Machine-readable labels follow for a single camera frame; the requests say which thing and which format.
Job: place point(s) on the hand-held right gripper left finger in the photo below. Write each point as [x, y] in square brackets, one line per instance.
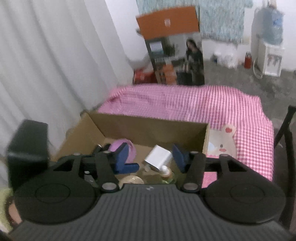
[121, 160]

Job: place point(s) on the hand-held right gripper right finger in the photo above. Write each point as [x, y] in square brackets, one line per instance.
[180, 157]

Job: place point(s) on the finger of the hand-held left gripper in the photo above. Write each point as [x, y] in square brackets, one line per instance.
[101, 147]
[132, 168]

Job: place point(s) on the purple plastic lid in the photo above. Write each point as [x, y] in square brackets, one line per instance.
[131, 154]

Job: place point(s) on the gold lidded cosmetic jar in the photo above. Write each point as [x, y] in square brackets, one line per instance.
[131, 180]

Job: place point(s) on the green dropper bottle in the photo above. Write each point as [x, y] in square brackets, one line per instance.
[166, 171]

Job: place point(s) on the white charger plug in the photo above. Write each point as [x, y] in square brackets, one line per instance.
[157, 157]

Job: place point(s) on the brown cardboard box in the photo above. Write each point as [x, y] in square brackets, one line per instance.
[148, 129]

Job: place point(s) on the pink checked tablecloth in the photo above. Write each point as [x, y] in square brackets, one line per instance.
[208, 104]

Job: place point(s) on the red box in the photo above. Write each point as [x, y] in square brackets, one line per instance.
[144, 76]

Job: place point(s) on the white curtain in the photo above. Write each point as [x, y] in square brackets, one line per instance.
[57, 58]

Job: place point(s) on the white plastic bag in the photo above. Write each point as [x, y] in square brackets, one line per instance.
[226, 58]

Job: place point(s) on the red bottle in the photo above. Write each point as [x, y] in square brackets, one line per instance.
[248, 61]

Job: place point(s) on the white water dispenser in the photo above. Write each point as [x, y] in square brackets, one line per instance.
[270, 60]

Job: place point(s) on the printed box with orange flap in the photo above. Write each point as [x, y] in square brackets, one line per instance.
[166, 23]

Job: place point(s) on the blue water jug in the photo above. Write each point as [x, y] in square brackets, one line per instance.
[272, 25]

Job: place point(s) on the blue patterned wall cloth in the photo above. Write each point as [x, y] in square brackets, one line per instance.
[219, 20]

